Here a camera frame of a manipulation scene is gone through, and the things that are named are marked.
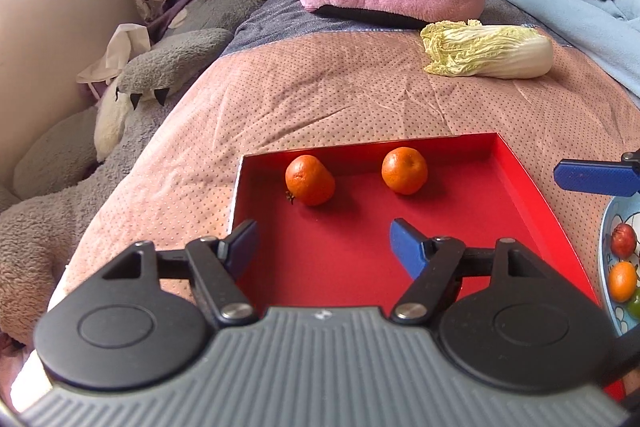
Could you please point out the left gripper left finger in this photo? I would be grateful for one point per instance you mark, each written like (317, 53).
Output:
(147, 314)

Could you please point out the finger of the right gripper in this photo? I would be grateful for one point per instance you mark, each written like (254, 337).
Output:
(612, 178)

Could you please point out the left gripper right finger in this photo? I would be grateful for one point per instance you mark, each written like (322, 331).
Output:
(502, 314)

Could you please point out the dark red wrinkled fruit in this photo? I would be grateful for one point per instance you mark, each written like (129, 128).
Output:
(623, 241)

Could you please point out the green tomato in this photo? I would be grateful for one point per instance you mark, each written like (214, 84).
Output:
(633, 305)

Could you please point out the orange mandarin with stem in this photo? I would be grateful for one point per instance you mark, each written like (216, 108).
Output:
(308, 181)

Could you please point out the blue cartoon plate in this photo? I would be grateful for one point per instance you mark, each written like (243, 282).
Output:
(620, 209)

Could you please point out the grey plush shark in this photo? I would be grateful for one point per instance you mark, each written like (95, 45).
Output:
(68, 174)

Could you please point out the red shallow box tray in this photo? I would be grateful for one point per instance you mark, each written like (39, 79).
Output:
(338, 253)

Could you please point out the napa cabbage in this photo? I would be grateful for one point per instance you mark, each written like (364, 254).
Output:
(465, 49)

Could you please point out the pink dotted bedspread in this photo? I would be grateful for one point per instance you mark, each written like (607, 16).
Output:
(332, 88)

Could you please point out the white plastic bag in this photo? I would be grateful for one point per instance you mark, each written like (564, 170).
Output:
(128, 41)

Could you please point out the grey bed sheet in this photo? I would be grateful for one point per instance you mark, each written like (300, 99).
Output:
(278, 20)

